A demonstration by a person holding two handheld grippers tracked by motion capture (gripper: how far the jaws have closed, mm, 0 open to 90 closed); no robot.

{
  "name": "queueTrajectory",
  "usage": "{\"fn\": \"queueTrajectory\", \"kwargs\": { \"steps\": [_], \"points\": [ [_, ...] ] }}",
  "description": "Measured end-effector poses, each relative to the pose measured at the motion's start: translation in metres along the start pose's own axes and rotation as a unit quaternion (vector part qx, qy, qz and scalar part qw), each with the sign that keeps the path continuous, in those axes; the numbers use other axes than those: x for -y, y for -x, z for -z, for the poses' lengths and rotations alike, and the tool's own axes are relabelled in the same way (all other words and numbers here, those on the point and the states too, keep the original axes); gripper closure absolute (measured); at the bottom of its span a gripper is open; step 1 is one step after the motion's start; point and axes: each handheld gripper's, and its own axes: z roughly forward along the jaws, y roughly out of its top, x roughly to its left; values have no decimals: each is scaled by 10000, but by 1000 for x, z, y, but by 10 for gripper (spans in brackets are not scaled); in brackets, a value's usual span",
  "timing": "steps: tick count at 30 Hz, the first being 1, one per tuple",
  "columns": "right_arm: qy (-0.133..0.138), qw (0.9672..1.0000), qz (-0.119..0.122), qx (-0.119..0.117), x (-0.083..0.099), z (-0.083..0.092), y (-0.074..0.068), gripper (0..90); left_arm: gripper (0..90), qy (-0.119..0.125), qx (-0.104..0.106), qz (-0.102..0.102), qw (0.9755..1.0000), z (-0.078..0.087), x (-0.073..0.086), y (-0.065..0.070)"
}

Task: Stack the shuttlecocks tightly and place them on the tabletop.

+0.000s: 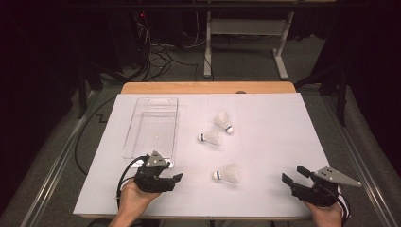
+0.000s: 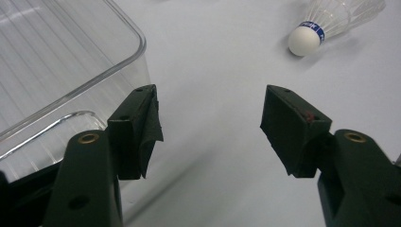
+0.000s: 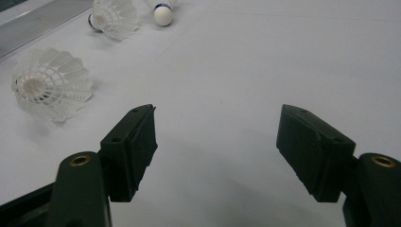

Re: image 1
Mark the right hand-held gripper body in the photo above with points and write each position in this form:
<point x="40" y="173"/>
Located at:
<point x="318" y="192"/>

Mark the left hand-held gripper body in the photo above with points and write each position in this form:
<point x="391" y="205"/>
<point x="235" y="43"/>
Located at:
<point x="151" y="183"/>

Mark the white shuttlecock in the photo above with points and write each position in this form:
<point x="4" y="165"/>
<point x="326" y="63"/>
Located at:
<point x="211" y="137"/>
<point x="228" y="173"/>
<point x="222" y="121"/>

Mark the clear plastic tray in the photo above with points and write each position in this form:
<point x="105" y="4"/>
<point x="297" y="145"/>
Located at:
<point x="151" y="126"/>

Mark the person's right hand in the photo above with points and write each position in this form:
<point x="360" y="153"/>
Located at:
<point x="324" y="216"/>

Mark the person's left hand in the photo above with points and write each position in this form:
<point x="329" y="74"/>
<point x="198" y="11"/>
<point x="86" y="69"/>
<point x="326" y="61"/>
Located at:
<point x="132" y="201"/>

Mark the white table cover sheet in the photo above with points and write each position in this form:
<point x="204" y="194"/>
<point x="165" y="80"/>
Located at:
<point x="268" y="142"/>

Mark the black stand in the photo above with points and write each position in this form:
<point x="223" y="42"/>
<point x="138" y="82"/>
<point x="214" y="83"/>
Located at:
<point x="82" y="94"/>
<point x="341" y="101"/>

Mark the aluminium floor rail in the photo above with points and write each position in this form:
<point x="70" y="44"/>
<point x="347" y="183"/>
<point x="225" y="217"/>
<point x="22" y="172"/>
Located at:
<point x="362" y="170"/>
<point x="53" y="170"/>

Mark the white metal desk frame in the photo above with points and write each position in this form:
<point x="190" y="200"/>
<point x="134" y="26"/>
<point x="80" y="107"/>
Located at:
<point x="246" y="26"/>

